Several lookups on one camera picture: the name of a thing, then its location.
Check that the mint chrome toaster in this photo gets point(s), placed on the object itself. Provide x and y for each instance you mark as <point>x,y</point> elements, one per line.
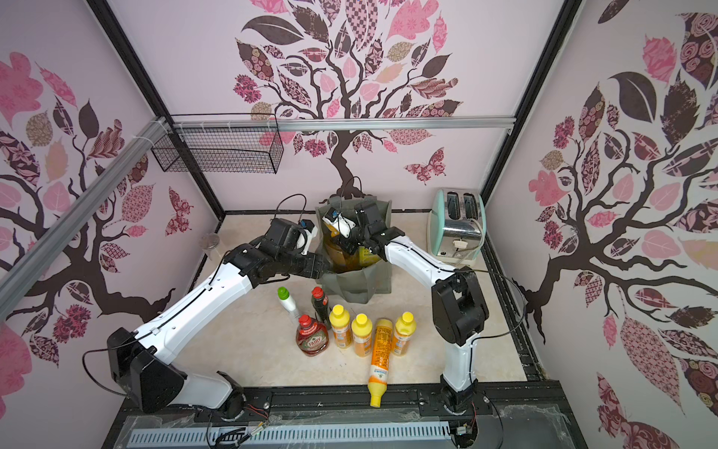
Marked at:
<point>456,226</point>

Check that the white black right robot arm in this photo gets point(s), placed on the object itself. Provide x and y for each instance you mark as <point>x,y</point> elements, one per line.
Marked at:
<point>459,308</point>

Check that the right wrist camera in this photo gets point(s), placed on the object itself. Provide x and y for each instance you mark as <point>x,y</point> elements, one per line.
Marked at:
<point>337,224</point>

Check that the clear glass cup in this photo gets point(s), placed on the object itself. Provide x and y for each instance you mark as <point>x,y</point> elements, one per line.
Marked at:
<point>210,245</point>

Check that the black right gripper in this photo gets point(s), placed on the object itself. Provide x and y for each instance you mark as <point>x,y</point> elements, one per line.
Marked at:
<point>348,243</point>

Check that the orange bottle yellow cap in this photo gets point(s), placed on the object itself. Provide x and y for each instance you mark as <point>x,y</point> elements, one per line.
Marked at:
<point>362,329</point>
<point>340,319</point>
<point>379,367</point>
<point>404,329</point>

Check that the black wire basket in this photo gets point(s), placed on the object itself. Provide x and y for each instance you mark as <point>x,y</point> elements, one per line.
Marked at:
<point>221,143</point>

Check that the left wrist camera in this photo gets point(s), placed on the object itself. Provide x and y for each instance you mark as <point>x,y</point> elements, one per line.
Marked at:
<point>308,232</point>

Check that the white bottle green cap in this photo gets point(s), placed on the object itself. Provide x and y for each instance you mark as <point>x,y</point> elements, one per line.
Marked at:
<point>289,304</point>

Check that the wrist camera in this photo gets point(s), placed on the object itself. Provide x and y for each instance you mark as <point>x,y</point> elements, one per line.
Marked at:
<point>308,232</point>
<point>337,224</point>

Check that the white slotted cable duct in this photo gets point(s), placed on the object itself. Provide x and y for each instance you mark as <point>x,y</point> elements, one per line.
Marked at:
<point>290,436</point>

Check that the red soap bottle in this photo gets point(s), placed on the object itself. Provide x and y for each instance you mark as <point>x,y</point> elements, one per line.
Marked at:
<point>312,336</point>

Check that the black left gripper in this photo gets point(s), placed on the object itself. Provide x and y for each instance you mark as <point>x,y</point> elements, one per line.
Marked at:
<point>311,268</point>

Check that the yellow pump soap bottle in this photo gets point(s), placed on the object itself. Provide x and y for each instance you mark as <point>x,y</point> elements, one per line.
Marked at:
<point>366,258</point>

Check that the dark green bottle red cap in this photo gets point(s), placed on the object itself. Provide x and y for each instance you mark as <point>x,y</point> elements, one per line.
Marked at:
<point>321,306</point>

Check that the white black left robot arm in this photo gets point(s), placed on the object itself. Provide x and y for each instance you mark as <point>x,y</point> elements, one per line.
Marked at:
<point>141,361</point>

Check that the green fabric shopping bag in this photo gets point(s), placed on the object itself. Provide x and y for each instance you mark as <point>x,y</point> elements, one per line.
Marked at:
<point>347,277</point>

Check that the large orange pump soap bottle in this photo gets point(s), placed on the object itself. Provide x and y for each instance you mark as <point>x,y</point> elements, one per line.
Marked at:
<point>341,260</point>

